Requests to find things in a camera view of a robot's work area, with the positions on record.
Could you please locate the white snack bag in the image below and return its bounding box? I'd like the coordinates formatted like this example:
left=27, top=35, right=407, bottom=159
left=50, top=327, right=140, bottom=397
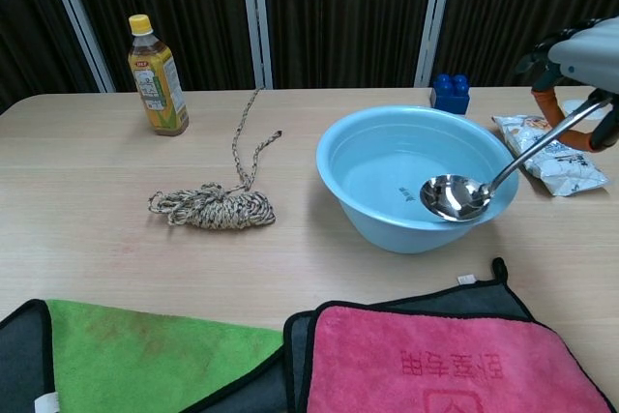
left=491, top=114, right=612, bottom=197

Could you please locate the yellow-capped tea bottle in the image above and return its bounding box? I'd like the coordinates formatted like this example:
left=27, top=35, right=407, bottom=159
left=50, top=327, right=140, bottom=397
left=127, top=14, right=191, bottom=137

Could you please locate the green and grey towel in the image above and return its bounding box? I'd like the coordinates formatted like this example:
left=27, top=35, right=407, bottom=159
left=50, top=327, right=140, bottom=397
left=0, top=298, right=291, bottom=413

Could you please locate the white table cable grommet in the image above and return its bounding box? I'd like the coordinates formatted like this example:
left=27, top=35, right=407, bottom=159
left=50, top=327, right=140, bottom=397
left=560, top=97, right=608, bottom=120

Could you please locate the light blue plastic basin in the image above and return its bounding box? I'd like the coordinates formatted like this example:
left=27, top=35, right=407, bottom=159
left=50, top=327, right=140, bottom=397
left=315, top=103, right=520, bottom=255

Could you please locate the blue toy building block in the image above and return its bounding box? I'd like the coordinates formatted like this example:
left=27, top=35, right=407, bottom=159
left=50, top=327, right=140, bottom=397
left=429, top=73, right=471, bottom=116

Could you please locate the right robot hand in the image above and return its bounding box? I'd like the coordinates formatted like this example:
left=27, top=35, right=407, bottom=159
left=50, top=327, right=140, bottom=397
left=515, top=15, right=619, bottom=153

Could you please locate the grey metal partition post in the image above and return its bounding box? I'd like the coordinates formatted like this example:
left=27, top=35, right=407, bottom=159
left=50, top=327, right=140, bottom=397
left=414, top=0, right=458, bottom=89
left=40, top=0, right=117, bottom=94
left=239, top=0, right=275, bottom=90

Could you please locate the braided rope bundle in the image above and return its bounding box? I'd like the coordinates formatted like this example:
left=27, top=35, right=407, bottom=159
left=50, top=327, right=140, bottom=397
left=147, top=87, right=283, bottom=231

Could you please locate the pink and grey towel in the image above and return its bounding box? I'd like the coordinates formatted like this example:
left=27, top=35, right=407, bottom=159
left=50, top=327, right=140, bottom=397
left=282, top=257, right=618, bottom=413

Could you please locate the stainless steel ladle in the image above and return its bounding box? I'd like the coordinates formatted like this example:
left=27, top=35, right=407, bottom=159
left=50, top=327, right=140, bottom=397
left=419, top=96, right=613, bottom=223

